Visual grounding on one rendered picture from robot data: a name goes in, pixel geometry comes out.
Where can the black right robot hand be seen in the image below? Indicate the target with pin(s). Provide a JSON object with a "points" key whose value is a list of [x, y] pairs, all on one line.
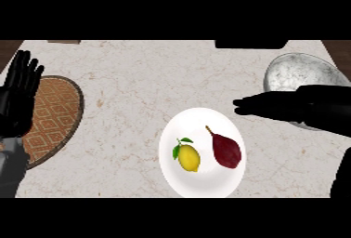
{"points": [[293, 105]]}

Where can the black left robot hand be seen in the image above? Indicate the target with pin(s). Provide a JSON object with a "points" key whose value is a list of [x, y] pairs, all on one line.
{"points": [[17, 93]]}

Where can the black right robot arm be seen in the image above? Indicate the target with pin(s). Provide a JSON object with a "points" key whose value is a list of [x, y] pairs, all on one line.
{"points": [[342, 176]]}

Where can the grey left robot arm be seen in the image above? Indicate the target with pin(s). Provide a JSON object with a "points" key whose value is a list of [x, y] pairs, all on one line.
{"points": [[10, 167]]}

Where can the dark red pear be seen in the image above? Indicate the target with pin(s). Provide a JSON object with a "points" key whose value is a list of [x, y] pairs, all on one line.
{"points": [[227, 150]]}

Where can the white plate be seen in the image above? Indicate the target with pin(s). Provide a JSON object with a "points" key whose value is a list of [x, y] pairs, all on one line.
{"points": [[203, 152]]}

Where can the brown woven round placemat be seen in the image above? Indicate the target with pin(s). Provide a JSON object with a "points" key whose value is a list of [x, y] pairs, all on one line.
{"points": [[51, 121]]}

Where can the brown flat object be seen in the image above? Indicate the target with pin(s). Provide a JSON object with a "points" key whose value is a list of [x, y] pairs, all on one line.
{"points": [[64, 41]]}

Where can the black appliance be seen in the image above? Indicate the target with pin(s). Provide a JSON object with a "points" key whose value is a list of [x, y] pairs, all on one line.
{"points": [[250, 44]]}

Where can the yellow lemon with leaves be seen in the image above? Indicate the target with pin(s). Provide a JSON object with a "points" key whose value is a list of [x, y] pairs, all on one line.
{"points": [[188, 156]]}

